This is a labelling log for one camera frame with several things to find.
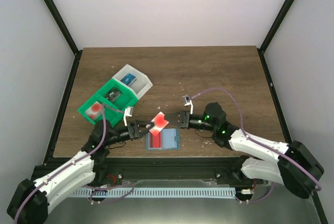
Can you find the red white card stack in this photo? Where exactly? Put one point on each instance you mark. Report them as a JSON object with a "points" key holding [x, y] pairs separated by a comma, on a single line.
{"points": [[94, 111]]}

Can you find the black frame post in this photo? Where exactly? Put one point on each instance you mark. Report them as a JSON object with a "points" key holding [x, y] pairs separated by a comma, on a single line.
{"points": [[287, 4], [61, 25]]}

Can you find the white plastic bin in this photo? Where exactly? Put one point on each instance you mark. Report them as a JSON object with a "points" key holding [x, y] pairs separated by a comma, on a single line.
{"points": [[140, 85]]}

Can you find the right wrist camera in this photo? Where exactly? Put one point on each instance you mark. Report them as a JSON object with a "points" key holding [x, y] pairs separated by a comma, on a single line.
{"points": [[188, 102]]}

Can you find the left black frame post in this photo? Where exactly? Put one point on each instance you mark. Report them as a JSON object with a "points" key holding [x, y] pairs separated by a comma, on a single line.
{"points": [[61, 25]]}

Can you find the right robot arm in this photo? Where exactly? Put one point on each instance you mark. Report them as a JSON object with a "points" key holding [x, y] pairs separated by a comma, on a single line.
{"points": [[265, 153]]}

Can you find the blue leather card holder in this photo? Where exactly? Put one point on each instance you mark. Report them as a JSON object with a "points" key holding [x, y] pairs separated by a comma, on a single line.
{"points": [[170, 139]]}

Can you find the right black frame post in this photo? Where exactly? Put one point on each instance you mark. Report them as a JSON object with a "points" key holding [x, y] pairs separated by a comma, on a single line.
{"points": [[287, 4]]}

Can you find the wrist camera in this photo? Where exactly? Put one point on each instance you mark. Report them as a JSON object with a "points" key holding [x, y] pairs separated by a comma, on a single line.
{"points": [[188, 102], [128, 112]]}

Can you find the black card stack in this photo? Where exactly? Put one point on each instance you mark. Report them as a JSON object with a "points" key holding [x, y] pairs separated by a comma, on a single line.
{"points": [[112, 94]]}

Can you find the green plastic bin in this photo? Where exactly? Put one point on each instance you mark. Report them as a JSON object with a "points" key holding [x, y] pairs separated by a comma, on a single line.
{"points": [[127, 97], [111, 114]]}

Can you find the white red circle card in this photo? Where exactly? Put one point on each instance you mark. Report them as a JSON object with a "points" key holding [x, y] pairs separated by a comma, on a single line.
{"points": [[159, 122]]}

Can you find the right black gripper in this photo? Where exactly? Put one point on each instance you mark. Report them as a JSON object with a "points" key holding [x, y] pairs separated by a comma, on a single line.
{"points": [[186, 119]]}

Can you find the blue VIP card stack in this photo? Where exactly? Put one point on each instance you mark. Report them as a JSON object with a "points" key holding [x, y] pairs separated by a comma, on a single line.
{"points": [[128, 79]]}

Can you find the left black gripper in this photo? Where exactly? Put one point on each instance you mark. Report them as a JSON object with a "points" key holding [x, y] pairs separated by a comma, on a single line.
{"points": [[132, 130]]}

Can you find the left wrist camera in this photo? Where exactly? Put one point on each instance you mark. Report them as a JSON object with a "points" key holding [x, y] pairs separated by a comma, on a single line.
{"points": [[128, 112]]}

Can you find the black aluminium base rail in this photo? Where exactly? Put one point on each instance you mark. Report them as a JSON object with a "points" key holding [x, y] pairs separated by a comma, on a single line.
{"points": [[227, 170]]}

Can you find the green plastic bin front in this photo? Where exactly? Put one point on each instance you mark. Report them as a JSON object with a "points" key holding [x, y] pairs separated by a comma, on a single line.
{"points": [[111, 114]]}

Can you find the light blue cable duct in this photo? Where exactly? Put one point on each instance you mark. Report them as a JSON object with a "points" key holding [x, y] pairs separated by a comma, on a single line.
{"points": [[159, 192]]}

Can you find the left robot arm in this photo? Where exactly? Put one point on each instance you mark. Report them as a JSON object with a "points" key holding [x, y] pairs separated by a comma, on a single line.
{"points": [[34, 200]]}

